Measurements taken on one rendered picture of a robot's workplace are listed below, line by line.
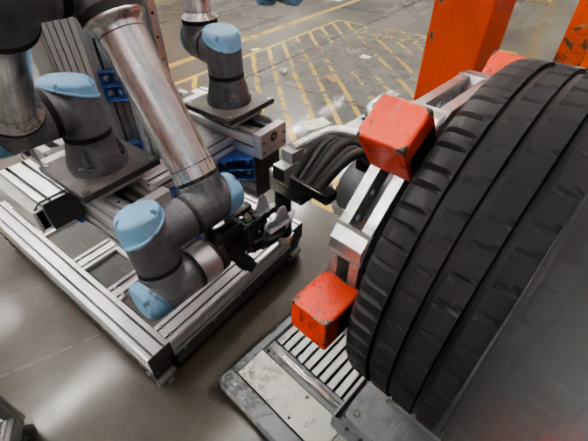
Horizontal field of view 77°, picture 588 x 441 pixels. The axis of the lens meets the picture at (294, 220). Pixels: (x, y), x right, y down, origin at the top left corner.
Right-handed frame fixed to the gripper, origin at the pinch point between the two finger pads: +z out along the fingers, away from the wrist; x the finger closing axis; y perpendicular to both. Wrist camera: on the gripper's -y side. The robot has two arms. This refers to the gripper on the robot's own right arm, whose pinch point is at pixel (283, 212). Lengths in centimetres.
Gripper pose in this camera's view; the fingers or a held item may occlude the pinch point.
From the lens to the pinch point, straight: 83.1
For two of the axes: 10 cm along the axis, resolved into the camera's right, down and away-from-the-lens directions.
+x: -7.6, -4.4, 4.8
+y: 0.1, -7.5, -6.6
